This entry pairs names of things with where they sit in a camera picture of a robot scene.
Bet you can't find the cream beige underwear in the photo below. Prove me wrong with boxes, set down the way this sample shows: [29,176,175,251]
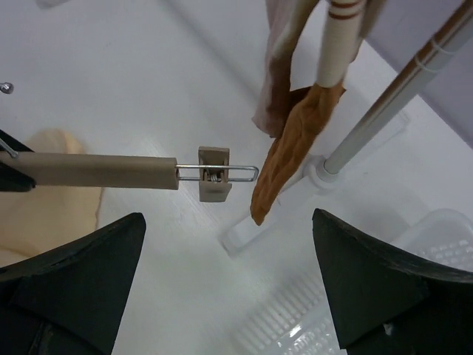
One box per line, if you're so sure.
[0,128,106,267]

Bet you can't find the pink underwear on rack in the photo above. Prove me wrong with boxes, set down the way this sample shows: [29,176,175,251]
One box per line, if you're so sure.
[253,0,318,138]

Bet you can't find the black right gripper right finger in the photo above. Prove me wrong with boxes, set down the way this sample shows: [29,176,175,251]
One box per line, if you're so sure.
[312,209,472,354]

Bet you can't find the beige hanger with brown underwear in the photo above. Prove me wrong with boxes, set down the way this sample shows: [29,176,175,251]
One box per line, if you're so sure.
[316,1,366,88]

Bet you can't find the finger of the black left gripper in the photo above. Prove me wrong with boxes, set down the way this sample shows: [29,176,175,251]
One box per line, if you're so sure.
[0,163,35,192]
[0,130,32,155]

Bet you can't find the beige hanger with pink underwear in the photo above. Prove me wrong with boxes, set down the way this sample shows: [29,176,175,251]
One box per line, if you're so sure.
[291,0,389,89]

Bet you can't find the white clothes rack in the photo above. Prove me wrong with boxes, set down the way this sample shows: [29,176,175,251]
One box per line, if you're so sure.
[221,1,472,252]

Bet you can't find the brown underwear on rack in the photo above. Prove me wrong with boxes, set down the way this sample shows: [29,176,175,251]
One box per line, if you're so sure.
[250,82,345,226]

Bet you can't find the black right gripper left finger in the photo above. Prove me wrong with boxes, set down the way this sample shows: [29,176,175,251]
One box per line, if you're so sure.
[1,213,146,354]

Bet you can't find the beige clip hanger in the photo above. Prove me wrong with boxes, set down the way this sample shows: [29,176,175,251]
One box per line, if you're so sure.
[1,146,259,203]

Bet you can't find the clear plastic basket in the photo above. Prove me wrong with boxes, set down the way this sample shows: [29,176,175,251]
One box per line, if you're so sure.
[233,209,472,354]

